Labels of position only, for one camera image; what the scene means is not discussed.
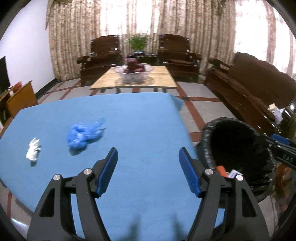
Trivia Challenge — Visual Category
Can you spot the blue plastic bag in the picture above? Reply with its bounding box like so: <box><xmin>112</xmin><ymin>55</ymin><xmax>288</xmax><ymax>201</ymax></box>
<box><xmin>66</xmin><ymin>118</ymin><xmax>105</xmax><ymax>150</ymax></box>

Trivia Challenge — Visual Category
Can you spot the orange foam net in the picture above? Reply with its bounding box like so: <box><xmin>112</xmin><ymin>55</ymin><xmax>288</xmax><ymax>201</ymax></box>
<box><xmin>216</xmin><ymin>166</ymin><xmax>228</xmax><ymax>178</ymax></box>

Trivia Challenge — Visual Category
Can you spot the white tissue pack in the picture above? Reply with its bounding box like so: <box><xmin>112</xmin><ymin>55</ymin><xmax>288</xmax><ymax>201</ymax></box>
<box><xmin>227</xmin><ymin>170</ymin><xmax>243</xmax><ymax>179</ymax></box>

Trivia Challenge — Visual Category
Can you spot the black trash bin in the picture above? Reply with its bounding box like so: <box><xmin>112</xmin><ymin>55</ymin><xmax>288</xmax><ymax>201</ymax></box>
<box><xmin>196</xmin><ymin>117</ymin><xmax>276</xmax><ymax>202</ymax></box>

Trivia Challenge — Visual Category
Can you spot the blue table cloth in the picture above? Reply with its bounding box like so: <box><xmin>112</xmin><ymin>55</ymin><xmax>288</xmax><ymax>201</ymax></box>
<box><xmin>1</xmin><ymin>93</ymin><xmax>200</xmax><ymax>240</ymax></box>

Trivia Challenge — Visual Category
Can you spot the dark wooden sofa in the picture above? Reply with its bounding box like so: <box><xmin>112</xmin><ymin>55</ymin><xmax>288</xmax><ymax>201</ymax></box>
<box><xmin>204</xmin><ymin>52</ymin><xmax>295</xmax><ymax>136</ymax></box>

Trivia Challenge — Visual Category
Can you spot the small white tissue wad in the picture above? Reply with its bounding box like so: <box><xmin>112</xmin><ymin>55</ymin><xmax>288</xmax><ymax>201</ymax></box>
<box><xmin>26</xmin><ymin>138</ymin><xmax>41</xmax><ymax>162</ymax></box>

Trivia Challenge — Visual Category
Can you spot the wooden coffee table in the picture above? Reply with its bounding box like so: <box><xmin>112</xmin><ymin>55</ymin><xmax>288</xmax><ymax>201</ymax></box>
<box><xmin>90</xmin><ymin>64</ymin><xmax>177</xmax><ymax>93</ymax></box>

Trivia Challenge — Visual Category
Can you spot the glass fruit bowl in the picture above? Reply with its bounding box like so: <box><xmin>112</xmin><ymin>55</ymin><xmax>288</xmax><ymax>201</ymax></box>
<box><xmin>114</xmin><ymin>63</ymin><xmax>154</xmax><ymax>84</ymax></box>

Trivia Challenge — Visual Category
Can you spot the red fruit in bowl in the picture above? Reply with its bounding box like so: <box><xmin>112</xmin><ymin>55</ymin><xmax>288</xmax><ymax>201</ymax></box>
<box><xmin>124</xmin><ymin>58</ymin><xmax>145</xmax><ymax>74</ymax></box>

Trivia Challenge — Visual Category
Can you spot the wooden tv cabinet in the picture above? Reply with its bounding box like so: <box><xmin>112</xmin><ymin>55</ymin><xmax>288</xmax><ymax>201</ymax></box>
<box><xmin>1</xmin><ymin>81</ymin><xmax>38</xmax><ymax>137</ymax></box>

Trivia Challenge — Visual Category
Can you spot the left dark wooden armchair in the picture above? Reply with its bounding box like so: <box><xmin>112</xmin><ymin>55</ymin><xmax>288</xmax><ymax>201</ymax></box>
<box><xmin>77</xmin><ymin>35</ymin><xmax>122</xmax><ymax>86</ymax></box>

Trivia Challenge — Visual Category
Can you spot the dark wooden armchair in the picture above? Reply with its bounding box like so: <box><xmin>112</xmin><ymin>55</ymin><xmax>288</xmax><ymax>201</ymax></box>
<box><xmin>77</xmin><ymin>35</ymin><xmax>122</xmax><ymax>86</ymax></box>
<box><xmin>158</xmin><ymin>34</ymin><xmax>202</xmax><ymax>82</ymax></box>

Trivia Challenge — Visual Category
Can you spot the dark side table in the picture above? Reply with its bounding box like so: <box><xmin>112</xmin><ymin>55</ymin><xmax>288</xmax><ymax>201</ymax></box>
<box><xmin>126</xmin><ymin>53</ymin><xmax>158</xmax><ymax>66</ymax></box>

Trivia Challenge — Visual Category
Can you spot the red object on cabinet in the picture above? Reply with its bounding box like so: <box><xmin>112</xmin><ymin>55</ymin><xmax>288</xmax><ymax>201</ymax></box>
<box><xmin>12</xmin><ymin>81</ymin><xmax>22</xmax><ymax>93</ymax></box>

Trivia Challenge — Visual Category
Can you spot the right dark wooden armchair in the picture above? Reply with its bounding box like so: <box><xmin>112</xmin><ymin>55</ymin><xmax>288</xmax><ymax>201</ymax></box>
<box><xmin>158</xmin><ymin>34</ymin><xmax>202</xmax><ymax>82</ymax></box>

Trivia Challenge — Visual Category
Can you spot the green potted plant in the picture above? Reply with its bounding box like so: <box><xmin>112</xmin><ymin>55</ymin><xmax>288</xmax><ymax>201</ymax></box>
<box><xmin>128</xmin><ymin>33</ymin><xmax>149</xmax><ymax>54</ymax></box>

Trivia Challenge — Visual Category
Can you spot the black flat television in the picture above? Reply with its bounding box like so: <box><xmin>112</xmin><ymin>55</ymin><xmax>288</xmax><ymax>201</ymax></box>
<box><xmin>0</xmin><ymin>56</ymin><xmax>11</xmax><ymax>94</ymax></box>

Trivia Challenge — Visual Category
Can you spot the beige patterned curtain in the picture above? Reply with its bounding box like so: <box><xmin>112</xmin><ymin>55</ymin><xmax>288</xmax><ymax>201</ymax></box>
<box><xmin>46</xmin><ymin>1</ymin><xmax>295</xmax><ymax>81</ymax></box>

